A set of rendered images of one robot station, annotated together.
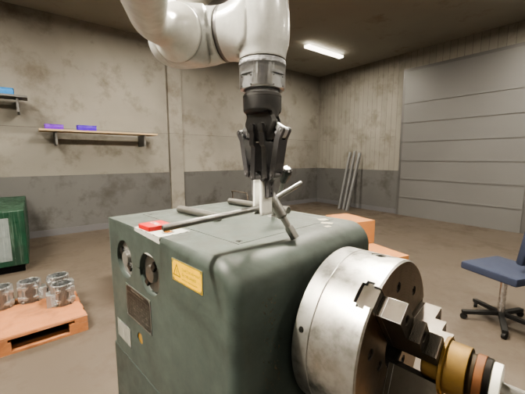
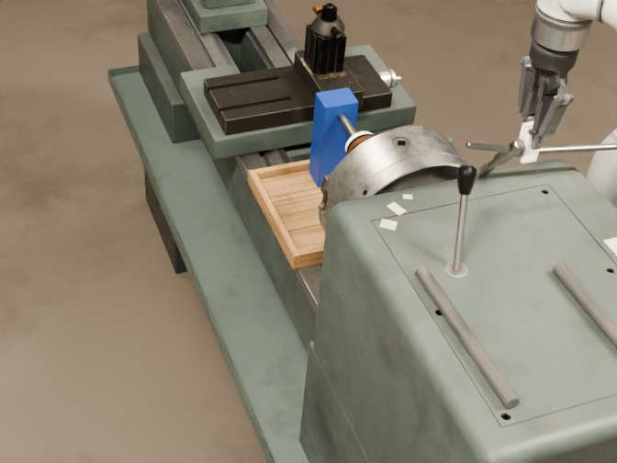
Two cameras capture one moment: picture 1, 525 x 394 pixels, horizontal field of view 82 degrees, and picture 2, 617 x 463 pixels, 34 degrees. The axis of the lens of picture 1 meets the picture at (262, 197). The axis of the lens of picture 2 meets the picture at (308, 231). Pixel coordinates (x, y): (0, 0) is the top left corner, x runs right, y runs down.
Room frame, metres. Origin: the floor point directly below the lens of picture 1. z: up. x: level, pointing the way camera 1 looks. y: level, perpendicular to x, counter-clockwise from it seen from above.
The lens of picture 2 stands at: (2.06, 0.15, 2.38)
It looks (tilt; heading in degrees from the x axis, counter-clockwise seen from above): 42 degrees down; 200
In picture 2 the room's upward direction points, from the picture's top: 5 degrees clockwise
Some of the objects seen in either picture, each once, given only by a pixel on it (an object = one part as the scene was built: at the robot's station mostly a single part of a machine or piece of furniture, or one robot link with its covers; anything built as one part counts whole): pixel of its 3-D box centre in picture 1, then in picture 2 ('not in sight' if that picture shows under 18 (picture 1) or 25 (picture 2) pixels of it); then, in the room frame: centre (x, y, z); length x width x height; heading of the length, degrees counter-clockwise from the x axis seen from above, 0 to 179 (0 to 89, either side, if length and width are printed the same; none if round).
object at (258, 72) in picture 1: (262, 78); (561, 24); (0.60, 0.00, 1.58); 0.09 x 0.09 x 0.06
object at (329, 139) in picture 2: not in sight; (332, 138); (0.32, -0.46, 1.00); 0.08 x 0.06 x 0.23; 135
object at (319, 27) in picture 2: not in sight; (328, 23); (0.08, -0.58, 1.14); 0.08 x 0.08 x 0.03
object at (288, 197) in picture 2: not in sight; (344, 203); (0.38, -0.39, 0.89); 0.36 x 0.30 x 0.04; 135
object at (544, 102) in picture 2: (257, 152); (545, 104); (0.61, 0.01, 1.44); 0.04 x 0.01 x 0.11; 135
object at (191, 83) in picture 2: not in sight; (297, 98); (0.07, -0.65, 0.90); 0.53 x 0.30 x 0.06; 135
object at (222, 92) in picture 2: not in sight; (297, 93); (0.12, -0.63, 0.95); 0.43 x 0.18 x 0.04; 135
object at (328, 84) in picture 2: not in sight; (327, 79); (0.10, -0.56, 1.00); 0.20 x 0.10 x 0.05; 45
